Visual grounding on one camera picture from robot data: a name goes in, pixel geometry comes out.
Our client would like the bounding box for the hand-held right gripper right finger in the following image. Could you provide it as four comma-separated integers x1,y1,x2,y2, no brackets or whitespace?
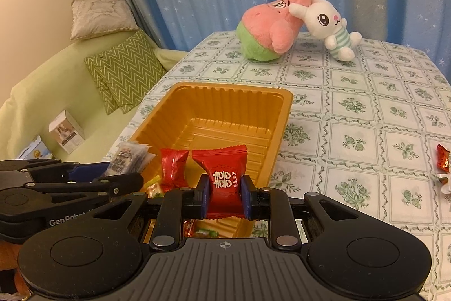
241,176,353,249

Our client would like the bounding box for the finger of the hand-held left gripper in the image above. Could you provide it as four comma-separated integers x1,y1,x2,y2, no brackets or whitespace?
0,160,110,184
26,172,144,198

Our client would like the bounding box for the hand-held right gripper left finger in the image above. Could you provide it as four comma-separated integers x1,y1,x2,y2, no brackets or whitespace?
99,176,210,249

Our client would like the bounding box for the grey clear snack packet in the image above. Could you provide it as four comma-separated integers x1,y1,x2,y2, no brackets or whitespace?
105,142,158,178

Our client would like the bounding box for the large red snack packet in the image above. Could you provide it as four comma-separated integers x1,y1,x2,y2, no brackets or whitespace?
191,145,248,220

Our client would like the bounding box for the orange green candy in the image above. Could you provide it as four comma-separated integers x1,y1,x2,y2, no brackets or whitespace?
183,220,220,239

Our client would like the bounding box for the yellow snack packet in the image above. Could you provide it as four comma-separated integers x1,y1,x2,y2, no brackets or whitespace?
145,177,165,198

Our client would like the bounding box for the small red candy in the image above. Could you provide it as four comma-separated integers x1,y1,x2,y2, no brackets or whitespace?
160,148,190,193

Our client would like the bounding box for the orange plastic tray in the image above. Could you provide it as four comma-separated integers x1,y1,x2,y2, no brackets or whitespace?
129,82,294,239

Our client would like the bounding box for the white cardboard box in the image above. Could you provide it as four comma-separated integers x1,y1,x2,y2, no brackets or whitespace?
48,110,86,155

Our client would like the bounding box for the blue printed box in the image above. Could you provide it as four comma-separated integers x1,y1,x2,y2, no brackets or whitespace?
16,135,53,161

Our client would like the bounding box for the light green sofa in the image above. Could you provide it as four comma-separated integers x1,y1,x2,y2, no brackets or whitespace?
0,28,187,166

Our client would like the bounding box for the green zigzag cushion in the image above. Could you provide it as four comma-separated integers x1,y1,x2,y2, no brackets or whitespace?
84,30,166,115

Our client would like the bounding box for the beige pillow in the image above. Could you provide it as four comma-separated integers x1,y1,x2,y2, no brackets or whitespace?
70,0,139,41

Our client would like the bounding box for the pink star plush toy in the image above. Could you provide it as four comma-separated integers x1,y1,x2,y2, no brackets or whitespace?
237,0,312,62

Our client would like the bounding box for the white rabbit plush toy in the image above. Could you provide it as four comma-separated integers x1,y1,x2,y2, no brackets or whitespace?
289,0,363,62

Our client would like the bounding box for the red gold candy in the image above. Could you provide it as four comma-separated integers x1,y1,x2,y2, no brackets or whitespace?
436,144,451,175

